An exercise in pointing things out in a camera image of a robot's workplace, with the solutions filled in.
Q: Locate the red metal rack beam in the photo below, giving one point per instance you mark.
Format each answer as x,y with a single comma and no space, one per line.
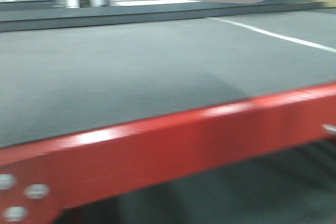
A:
41,179

